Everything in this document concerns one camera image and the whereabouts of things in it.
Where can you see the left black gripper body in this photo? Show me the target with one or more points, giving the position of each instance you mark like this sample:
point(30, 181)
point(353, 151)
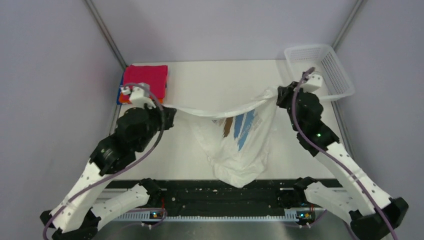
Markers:
point(156, 125)

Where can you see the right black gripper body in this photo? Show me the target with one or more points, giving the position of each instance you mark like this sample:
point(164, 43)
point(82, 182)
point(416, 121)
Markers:
point(285, 100)

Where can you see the white printed t-shirt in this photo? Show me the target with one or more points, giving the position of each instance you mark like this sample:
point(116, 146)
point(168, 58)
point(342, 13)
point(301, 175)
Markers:
point(231, 145)

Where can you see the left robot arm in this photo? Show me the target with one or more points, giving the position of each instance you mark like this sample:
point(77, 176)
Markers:
point(78, 216)

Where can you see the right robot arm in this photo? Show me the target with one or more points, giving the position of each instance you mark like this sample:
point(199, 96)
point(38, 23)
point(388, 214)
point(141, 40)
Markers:
point(370, 212)

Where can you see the blue folded t-shirt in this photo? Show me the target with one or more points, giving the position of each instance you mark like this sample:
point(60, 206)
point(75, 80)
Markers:
point(118, 101)

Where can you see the orange folded t-shirt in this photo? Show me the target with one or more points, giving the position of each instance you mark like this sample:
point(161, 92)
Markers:
point(125, 99)

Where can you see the white plastic basket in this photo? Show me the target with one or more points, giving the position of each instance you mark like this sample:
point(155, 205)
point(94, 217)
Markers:
point(336, 84)

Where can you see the red folded t-shirt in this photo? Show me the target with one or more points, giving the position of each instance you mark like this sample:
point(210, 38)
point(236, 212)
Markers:
point(156, 76)

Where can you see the left controller board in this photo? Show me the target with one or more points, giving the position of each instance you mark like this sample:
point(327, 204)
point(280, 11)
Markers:
point(153, 214)

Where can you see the controller board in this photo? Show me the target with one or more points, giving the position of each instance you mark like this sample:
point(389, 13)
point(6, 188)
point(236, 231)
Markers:
point(153, 214)
point(301, 217)

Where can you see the right controller board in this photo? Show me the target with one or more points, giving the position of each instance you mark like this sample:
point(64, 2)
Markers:
point(301, 217)

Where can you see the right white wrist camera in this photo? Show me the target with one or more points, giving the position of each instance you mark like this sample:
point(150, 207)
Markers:
point(312, 83)

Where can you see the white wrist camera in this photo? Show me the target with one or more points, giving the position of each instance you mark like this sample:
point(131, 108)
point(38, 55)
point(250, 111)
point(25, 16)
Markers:
point(139, 96)
point(312, 83)

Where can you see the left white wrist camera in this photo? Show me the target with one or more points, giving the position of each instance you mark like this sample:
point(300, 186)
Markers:
point(139, 96)

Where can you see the black mounting base rail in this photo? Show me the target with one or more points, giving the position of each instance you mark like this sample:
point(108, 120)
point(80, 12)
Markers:
point(214, 198)

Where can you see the right aluminium frame post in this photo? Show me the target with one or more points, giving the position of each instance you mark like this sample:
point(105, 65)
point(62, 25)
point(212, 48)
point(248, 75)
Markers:
point(357, 8)

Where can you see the aluminium frame post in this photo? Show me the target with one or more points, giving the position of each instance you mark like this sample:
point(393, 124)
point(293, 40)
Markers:
point(105, 32)
point(357, 8)

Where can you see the left aluminium frame post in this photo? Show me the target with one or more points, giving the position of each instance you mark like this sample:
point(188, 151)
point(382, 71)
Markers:
point(105, 32)

